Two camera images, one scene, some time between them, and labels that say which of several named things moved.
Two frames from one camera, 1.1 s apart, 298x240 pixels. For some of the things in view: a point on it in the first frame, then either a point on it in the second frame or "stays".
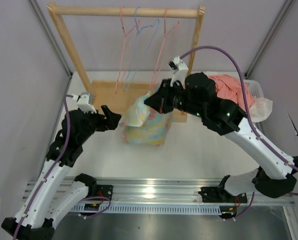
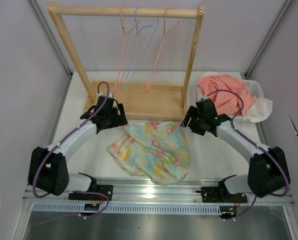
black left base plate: (104, 190) stays
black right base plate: (217, 194) stays
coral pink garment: (228, 87) stays
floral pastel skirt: (144, 124) to (158, 150)
